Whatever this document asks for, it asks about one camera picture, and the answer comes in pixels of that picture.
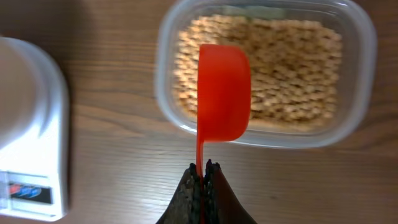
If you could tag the soybeans pile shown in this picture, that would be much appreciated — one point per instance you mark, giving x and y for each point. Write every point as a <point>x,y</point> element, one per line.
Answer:
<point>294,66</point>

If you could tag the red plastic measuring scoop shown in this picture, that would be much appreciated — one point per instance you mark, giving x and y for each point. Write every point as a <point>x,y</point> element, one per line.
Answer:
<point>223,96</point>

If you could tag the white digital kitchen scale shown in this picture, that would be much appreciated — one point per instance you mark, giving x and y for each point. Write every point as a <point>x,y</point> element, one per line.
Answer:
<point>34,182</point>

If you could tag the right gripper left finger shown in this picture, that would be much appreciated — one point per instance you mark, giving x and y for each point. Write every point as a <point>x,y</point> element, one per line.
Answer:
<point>185,205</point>

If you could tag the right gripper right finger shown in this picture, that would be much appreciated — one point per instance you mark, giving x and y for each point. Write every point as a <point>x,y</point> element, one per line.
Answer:
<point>221,206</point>

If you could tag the white bowl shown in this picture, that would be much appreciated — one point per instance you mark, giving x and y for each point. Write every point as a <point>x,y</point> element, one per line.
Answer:
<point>22,104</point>

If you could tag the clear plastic container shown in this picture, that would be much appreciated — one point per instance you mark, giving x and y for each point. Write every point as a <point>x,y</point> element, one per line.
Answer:
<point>356,73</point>

